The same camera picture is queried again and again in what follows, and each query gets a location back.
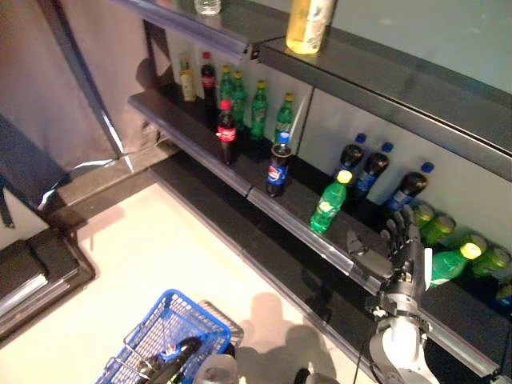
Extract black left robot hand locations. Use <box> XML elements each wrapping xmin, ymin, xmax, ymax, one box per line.
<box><xmin>147</xmin><ymin>338</ymin><xmax>201</xmax><ymax>384</ymax></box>

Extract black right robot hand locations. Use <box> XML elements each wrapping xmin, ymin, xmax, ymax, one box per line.
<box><xmin>346</xmin><ymin>206</ymin><xmax>426</xmax><ymax>295</ymax></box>

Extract blue plastic shopping basket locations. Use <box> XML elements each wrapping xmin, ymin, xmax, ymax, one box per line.
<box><xmin>94</xmin><ymin>287</ymin><xmax>234</xmax><ymax>384</ymax></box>

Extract yellow drink bottle white label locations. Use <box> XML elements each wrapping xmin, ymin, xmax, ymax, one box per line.
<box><xmin>285</xmin><ymin>0</ymin><xmax>339</xmax><ymax>55</ymax></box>

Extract white plastic strip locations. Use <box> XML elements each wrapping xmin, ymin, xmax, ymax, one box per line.
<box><xmin>422</xmin><ymin>246</ymin><xmax>435</xmax><ymax>290</ymax></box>

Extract silver left robot leg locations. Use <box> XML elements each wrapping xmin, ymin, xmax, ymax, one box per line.
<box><xmin>197</xmin><ymin>353</ymin><xmax>240</xmax><ymax>384</ymax></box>

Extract silver robot leg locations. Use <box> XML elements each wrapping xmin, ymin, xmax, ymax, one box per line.
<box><xmin>197</xmin><ymin>353</ymin><xmax>240</xmax><ymax>384</ymax></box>
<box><xmin>294</xmin><ymin>366</ymin><xmax>341</xmax><ymax>384</ymax></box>

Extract black shelf base plinth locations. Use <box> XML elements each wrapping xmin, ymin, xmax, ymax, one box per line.
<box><xmin>147</xmin><ymin>154</ymin><xmax>385</xmax><ymax>384</ymax></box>

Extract silver right robot leg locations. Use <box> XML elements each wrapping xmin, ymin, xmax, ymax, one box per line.
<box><xmin>294</xmin><ymin>366</ymin><xmax>341</xmax><ymax>384</ymax></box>

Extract black low shelf unit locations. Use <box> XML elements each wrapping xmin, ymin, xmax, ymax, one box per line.
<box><xmin>0</xmin><ymin>227</ymin><xmax>97</xmax><ymax>341</ymax></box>

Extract dark grey floor plinth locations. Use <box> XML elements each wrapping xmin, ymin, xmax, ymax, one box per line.
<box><xmin>39</xmin><ymin>150</ymin><xmax>181</xmax><ymax>231</ymax></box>

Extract Coca-Cola bottle red label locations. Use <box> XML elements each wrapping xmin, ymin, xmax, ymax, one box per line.
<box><xmin>216</xmin><ymin>99</ymin><xmax>240</xmax><ymax>166</ymax></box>
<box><xmin>199</xmin><ymin>50</ymin><xmax>220</xmax><ymax>119</ymax></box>

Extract pale yellow tea bottle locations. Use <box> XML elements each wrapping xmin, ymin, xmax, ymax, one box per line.
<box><xmin>178</xmin><ymin>53</ymin><xmax>198</xmax><ymax>103</ymax></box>

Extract black shelf upright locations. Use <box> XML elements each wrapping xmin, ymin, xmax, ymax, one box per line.
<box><xmin>142</xmin><ymin>19</ymin><xmax>171</xmax><ymax>95</ymax></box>

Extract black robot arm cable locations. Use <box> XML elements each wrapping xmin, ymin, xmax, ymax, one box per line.
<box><xmin>351</xmin><ymin>343</ymin><xmax>367</xmax><ymax>384</ymax></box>

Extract dark metal frame post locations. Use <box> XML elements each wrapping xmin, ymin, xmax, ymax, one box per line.
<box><xmin>50</xmin><ymin>0</ymin><xmax>135</xmax><ymax>173</ymax></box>

